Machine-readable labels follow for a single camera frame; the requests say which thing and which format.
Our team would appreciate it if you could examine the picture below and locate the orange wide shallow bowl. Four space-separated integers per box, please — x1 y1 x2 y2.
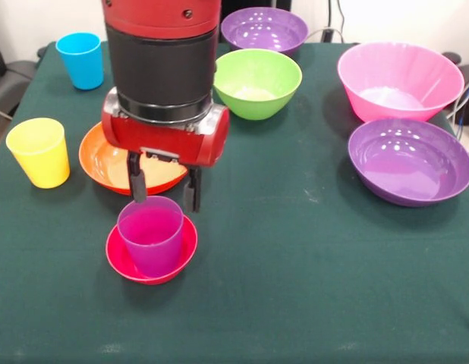
78 121 189 197

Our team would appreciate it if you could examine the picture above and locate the dark green table cloth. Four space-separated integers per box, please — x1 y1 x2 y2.
0 40 469 364

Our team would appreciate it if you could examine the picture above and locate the black hanging cable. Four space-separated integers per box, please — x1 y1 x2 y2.
335 0 346 41

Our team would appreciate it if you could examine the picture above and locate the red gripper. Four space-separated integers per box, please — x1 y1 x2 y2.
101 86 231 213

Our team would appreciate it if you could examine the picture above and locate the purple plastic cup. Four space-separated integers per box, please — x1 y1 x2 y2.
117 196 184 278

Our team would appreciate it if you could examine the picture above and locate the black office chair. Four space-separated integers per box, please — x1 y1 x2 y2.
0 26 40 156

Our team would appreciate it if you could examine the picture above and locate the red small bowl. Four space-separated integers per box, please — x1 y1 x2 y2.
105 215 199 285

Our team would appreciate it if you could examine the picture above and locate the grey blue cable bundle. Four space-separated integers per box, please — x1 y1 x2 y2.
445 75 469 162

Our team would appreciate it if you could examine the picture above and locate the blue plastic cup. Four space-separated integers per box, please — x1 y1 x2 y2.
55 31 105 91

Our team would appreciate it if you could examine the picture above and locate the purple wide shallow bowl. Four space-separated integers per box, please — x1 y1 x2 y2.
347 118 469 208

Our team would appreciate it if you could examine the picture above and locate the pink large bowl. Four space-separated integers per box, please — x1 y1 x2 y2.
336 40 466 124

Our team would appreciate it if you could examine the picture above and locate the purple rounded deep bowl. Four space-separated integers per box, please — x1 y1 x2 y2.
220 6 309 54

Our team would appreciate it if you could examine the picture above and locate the yellow plastic cup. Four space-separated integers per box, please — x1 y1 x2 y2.
5 117 71 190

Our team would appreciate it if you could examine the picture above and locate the green bowl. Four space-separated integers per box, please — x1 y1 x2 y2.
213 48 304 121

